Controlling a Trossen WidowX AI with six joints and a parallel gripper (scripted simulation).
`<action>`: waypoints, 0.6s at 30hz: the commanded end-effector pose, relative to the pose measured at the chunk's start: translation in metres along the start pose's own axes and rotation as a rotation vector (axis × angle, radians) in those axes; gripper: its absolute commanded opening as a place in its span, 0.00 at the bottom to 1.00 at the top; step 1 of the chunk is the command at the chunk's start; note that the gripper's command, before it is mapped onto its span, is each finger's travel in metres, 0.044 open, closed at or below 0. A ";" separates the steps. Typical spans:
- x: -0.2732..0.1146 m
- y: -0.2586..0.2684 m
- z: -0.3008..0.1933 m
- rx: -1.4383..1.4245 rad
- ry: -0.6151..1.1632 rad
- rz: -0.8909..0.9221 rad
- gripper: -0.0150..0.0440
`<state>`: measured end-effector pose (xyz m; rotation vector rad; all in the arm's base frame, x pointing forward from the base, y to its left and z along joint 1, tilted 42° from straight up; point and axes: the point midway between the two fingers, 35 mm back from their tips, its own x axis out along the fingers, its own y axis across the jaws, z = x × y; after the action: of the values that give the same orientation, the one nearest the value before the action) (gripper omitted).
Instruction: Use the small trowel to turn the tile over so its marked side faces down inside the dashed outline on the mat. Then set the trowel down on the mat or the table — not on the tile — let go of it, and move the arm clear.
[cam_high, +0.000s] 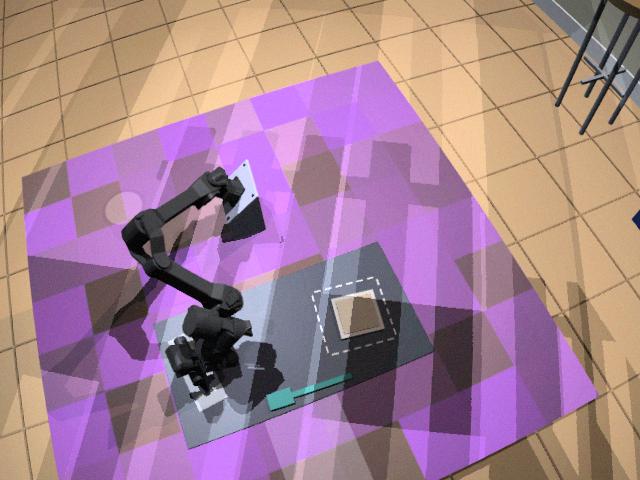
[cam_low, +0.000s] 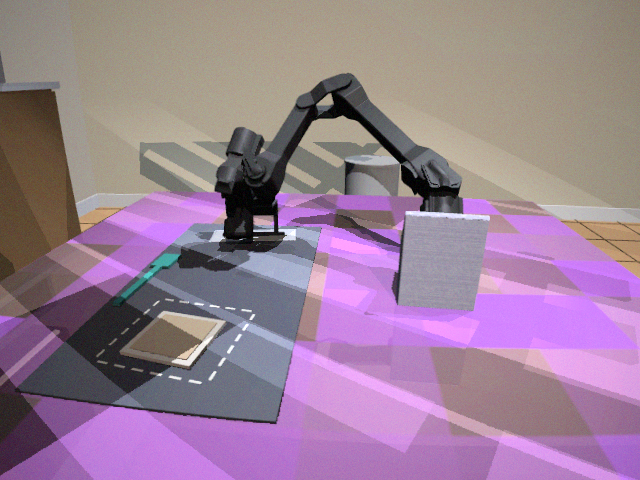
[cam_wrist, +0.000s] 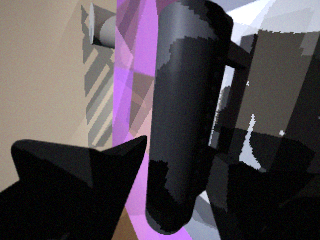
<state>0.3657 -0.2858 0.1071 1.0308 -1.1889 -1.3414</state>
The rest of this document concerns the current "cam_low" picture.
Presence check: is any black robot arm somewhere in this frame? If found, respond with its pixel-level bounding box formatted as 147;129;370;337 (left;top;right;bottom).
214;73;463;215

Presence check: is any cream square tile with dark centre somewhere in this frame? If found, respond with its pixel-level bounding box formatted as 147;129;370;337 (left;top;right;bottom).
120;311;227;369

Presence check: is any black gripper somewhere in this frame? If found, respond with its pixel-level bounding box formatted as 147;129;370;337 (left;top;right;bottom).
221;185;253;239

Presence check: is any teal flat trowel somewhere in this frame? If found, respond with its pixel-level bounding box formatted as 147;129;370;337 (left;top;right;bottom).
113;254;182;306

